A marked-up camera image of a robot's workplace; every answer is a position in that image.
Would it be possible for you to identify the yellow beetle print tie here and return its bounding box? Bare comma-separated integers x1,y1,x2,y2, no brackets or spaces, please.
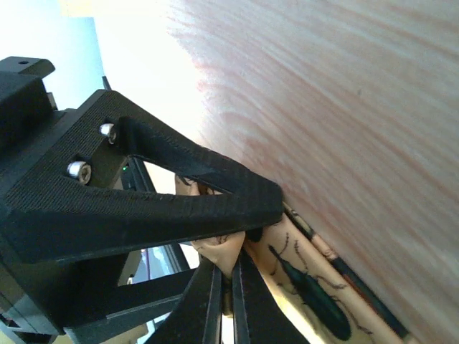
174,171,420,344

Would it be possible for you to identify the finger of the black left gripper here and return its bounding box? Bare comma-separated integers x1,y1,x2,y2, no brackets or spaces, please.
0,89,286,266
63,251,195,339

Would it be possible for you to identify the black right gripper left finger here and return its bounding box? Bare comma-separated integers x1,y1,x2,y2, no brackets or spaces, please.
146,263,222,344

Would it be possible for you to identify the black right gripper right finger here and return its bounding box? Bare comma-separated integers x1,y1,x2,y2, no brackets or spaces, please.
232,252,308,344

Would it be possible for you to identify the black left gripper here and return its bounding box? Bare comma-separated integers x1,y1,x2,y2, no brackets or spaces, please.
0,55,87,334

